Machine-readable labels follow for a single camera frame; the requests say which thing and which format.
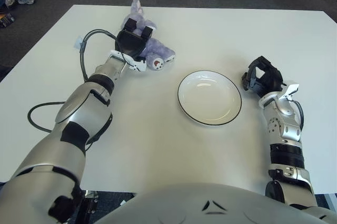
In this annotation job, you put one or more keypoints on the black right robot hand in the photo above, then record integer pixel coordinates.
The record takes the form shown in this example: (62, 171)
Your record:
(269, 80)

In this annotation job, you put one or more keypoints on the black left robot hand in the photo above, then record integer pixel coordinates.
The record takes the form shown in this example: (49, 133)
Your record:
(129, 43)

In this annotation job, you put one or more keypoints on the purple plush rabbit doll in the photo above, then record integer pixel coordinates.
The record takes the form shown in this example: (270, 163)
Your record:
(158, 48)

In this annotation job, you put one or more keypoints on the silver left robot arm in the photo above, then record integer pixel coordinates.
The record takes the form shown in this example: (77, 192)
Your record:
(79, 108)

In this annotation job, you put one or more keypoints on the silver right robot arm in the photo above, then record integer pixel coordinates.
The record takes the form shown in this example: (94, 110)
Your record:
(287, 131)

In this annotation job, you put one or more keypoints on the white plate with black rim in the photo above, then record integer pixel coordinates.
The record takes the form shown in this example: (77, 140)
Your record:
(209, 97)

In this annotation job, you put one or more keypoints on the white sneaker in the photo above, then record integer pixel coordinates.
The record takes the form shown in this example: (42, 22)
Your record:
(26, 1)
(10, 2)

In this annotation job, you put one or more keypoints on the dark clutter on floor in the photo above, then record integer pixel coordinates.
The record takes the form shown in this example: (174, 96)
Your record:
(6, 20)

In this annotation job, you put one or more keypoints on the white table leg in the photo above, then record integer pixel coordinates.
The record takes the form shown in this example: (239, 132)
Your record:
(332, 198)

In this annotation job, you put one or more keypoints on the grey robot torso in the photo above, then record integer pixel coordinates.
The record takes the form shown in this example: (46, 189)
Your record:
(184, 205)

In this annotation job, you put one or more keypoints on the black robot stand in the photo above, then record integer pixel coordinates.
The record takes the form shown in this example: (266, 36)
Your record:
(87, 208)

